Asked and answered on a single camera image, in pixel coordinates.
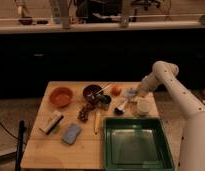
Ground grey-blue towel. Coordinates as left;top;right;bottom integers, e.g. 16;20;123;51
123;88;138;99

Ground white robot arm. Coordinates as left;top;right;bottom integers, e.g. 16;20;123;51
138;61;205;171

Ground orange fruit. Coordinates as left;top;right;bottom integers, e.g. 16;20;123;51
111;85;122;96

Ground dark brown bowl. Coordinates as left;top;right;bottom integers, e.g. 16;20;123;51
83;84;101;100

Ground dark metal tin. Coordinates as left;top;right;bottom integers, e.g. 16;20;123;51
97;95;112;110

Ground brown-red toy pieces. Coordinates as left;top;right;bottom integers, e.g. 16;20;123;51
78;103;95;122

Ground orange bowl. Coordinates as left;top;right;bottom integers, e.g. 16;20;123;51
49;87;73;108

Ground white cup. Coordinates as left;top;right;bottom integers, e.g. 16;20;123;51
137;98;152;116

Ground wooden block eraser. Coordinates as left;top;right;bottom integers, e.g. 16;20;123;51
39;111;64;135

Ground blue sponge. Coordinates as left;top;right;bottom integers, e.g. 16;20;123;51
62;123;82;145

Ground green plastic tray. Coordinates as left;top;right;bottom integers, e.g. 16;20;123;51
103;118;175;171

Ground black pole stand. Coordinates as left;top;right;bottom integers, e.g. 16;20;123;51
15;120;26;171

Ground dark red background bowl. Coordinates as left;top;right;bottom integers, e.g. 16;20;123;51
18;17;33;25

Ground wooden-handled spoon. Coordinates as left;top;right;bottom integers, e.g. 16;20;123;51
93;83;112;96

